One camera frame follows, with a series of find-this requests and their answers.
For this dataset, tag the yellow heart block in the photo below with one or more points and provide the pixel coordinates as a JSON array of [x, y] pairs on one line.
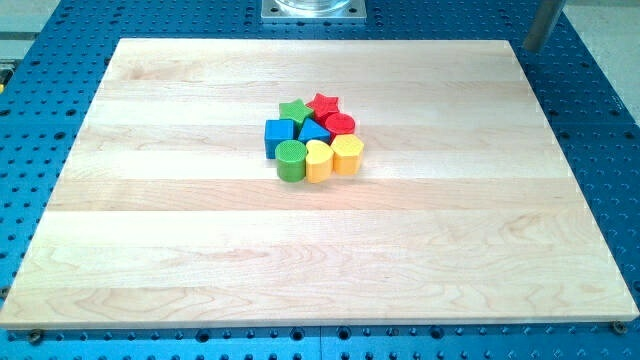
[[319, 161]]

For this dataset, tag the green cylinder block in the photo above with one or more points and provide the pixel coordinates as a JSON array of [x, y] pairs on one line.
[[291, 160]]

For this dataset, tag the blue triangle block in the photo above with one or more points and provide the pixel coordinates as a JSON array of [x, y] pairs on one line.
[[311, 130]]

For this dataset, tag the red cylinder block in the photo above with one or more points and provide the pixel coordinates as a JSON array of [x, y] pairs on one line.
[[339, 124]]

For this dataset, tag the blue cube block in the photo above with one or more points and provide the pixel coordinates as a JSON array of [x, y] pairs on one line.
[[275, 132]]

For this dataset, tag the green star block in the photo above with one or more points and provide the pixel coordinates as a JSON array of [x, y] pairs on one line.
[[296, 111]]

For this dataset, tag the red star block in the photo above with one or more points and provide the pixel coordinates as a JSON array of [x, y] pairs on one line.
[[323, 107]]

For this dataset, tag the light wooden board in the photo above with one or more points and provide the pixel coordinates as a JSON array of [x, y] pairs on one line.
[[168, 214]]

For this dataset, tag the grey metal rod tool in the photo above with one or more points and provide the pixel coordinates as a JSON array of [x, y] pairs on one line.
[[543, 24]]

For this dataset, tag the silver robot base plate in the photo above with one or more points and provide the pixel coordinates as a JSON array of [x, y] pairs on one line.
[[313, 11]]

